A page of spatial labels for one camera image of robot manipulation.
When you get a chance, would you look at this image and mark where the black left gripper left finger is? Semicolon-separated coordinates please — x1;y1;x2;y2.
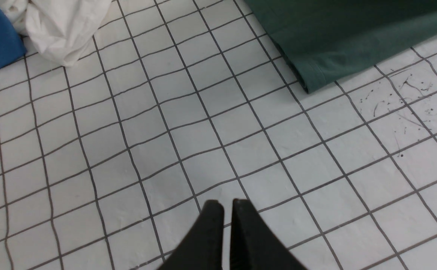
159;200;225;270

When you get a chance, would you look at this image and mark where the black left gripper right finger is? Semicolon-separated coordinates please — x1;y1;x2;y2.
230;199;307;270

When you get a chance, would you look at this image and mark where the green long-sleeve top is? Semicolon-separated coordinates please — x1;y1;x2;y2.
246;0;437;93

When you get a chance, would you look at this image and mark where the white grid table cloth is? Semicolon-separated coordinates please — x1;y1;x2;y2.
0;0;437;270

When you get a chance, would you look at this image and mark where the white garment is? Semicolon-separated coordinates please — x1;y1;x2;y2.
0;0;112;67

